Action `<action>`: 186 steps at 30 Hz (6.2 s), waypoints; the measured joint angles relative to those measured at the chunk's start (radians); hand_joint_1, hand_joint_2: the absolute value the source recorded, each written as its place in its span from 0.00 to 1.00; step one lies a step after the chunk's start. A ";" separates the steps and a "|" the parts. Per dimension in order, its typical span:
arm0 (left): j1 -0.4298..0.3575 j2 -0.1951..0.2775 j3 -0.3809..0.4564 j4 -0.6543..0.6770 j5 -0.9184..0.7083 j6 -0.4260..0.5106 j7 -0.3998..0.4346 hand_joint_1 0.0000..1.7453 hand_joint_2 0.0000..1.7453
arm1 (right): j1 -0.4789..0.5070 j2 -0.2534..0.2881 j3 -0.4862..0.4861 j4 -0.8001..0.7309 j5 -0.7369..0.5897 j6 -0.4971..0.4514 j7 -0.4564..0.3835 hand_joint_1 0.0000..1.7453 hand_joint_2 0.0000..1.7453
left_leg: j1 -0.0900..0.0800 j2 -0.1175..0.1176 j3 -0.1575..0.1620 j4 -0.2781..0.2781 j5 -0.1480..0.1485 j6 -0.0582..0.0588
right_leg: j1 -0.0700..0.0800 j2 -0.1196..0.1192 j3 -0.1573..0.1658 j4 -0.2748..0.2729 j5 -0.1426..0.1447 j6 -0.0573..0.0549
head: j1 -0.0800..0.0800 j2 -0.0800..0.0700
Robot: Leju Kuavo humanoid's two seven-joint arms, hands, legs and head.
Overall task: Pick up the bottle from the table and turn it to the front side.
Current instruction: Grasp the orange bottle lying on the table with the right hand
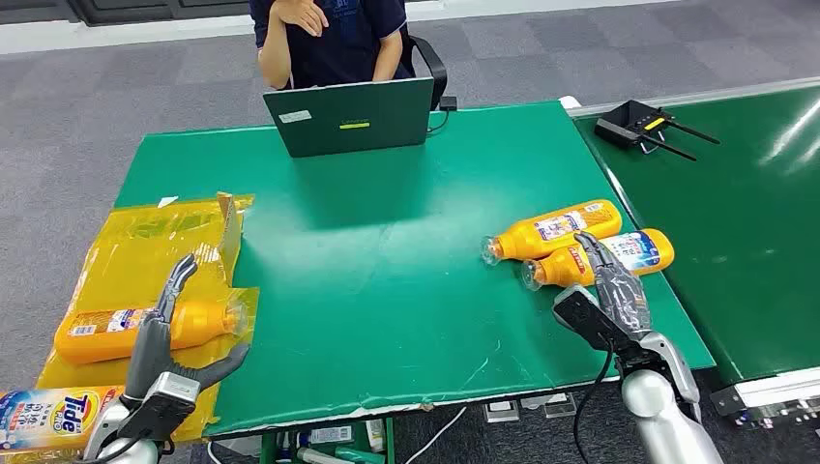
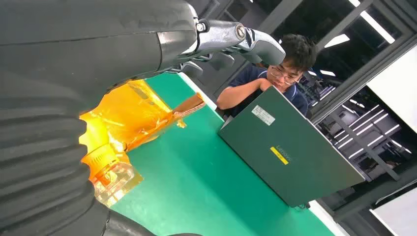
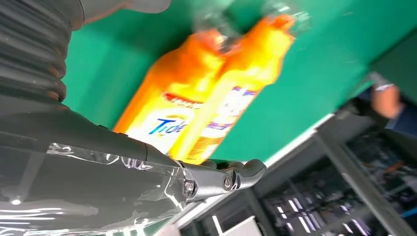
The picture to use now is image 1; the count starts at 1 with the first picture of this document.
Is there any green conveyor belt table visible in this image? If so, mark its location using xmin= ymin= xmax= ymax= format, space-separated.
xmin=567 ymin=76 xmax=820 ymax=428

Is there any brown cardboard piece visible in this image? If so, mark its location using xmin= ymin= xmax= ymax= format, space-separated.
xmin=216 ymin=191 xmax=246 ymax=286

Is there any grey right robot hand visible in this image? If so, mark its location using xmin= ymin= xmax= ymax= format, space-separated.
xmin=573 ymin=231 xmax=654 ymax=342

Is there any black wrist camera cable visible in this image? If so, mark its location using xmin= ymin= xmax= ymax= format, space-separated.
xmin=571 ymin=342 xmax=618 ymax=464
xmin=75 ymin=430 xmax=154 ymax=464

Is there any black remote controller with antennas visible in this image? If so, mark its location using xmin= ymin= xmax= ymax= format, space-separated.
xmin=594 ymin=99 xmax=722 ymax=162

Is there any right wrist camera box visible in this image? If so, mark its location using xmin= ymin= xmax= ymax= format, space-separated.
xmin=552 ymin=284 xmax=620 ymax=354

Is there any person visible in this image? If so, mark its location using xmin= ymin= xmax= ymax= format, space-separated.
xmin=248 ymin=0 xmax=413 ymax=91

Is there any orange bottle with barcode label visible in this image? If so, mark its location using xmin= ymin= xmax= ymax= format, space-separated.
xmin=53 ymin=299 xmax=249 ymax=366

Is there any black office chair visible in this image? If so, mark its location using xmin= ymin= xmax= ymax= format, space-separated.
xmin=397 ymin=25 xmax=450 ymax=111

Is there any dark green laptop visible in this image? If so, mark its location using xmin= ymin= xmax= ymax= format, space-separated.
xmin=262 ymin=76 xmax=437 ymax=160

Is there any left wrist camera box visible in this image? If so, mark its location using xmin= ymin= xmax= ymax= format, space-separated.
xmin=118 ymin=372 xmax=201 ymax=443

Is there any dark framed glass partition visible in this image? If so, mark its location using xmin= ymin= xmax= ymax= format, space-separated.
xmin=0 ymin=0 xmax=251 ymax=27

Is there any Tide detergent bottle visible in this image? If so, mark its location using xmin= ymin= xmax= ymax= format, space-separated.
xmin=0 ymin=385 xmax=127 ymax=453

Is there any white cable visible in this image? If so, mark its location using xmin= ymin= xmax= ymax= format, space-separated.
xmin=403 ymin=406 xmax=469 ymax=464

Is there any black left wrist camera cable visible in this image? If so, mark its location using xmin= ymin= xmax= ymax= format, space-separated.
xmin=75 ymin=430 xmax=154 ymax=464

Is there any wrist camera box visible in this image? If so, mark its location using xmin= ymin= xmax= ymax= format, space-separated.
xmin=118 ymin=372 xmax=201 ymax=443
xmin=552 ymin=284 xmax=620 ymax=354

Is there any orange bottle with blue label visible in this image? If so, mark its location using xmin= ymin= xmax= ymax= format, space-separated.
xmin=520 ymin=228 xmax=676 ymax=293

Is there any green bottle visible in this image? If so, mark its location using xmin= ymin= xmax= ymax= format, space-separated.
xmin=333 ymin=446 xmax=386 ymax=464

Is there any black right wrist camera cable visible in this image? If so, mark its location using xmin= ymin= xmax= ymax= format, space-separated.
xmin=571 ymin=342 xmax=618 ymax=464

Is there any white labelled bottle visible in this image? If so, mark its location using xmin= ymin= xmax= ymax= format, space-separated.
xmin=307 ymin=425 xmax=355 ymax=447

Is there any grey floor socket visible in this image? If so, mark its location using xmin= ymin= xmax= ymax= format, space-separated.
xmin=483 ymin=399 xmax=521 ymax=424
xmin=519 ymin=391 xmax=578 ymax=421

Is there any orange bottle with white label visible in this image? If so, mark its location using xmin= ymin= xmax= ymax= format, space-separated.
xmin=480 ymin=198 xmax=624 ymax=267

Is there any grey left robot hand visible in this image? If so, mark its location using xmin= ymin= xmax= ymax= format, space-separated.
xmin=124 ymin=253 xmax=251 ymax=402

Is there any yellow plastic bag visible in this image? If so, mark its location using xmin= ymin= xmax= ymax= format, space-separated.
xmin=35 ymin=193 xmax=261 ymax=464

